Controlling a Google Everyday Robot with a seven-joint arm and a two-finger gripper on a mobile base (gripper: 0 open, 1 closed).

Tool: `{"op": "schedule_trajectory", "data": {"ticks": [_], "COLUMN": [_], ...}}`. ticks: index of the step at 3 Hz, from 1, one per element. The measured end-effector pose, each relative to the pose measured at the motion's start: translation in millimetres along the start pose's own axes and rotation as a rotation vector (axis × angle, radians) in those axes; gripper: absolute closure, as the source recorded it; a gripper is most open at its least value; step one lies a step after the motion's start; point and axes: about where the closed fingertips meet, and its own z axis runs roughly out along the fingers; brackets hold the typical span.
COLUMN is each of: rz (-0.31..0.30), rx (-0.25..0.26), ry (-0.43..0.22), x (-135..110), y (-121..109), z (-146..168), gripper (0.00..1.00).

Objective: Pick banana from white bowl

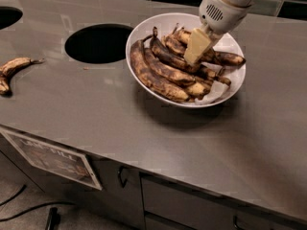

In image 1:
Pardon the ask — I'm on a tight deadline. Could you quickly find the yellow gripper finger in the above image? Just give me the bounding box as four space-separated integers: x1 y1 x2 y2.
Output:
184 28 212 65

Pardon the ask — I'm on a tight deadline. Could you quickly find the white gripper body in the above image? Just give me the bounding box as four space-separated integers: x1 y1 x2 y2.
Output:
199 0 251 43

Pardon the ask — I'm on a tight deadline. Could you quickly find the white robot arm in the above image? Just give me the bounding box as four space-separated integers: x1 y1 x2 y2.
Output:
184 0 254 65

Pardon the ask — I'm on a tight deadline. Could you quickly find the dark banana right end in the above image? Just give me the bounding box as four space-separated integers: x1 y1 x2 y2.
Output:
218 52 246 66

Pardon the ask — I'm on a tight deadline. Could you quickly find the small banana right middle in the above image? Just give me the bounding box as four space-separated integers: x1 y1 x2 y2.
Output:
197 65 231 86

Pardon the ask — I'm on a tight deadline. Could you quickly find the dark banana middle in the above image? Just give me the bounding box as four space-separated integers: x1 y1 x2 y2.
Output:
150 27 201 74

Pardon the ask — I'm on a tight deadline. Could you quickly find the white ceramic bowl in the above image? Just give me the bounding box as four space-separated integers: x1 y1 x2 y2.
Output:
125 12 247 109

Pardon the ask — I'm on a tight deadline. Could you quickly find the spotted banana second row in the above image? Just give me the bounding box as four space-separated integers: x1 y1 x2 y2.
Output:
145 48 196 86

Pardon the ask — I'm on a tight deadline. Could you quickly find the small yellow banana front right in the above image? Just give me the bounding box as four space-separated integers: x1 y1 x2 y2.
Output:
184 77 213 100

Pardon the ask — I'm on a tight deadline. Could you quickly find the white paper napkin in bowl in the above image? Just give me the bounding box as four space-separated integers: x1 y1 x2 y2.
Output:
195 66 230 105

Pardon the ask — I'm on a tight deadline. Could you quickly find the long spotted banana front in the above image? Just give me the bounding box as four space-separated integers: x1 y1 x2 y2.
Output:
130 37 190 103

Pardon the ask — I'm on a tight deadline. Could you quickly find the spotted banana on counter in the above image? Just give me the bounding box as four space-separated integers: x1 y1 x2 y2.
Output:
0 57 44 96

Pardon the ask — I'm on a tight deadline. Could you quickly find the framed landfill sign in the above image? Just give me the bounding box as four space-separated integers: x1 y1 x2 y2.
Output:
1 129 103 190

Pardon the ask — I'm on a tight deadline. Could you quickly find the black drawer handle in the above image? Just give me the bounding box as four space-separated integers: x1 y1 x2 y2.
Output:
233 216 248 230

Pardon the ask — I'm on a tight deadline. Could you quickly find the black floor cable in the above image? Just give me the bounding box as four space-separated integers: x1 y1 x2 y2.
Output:
0 184 77 222

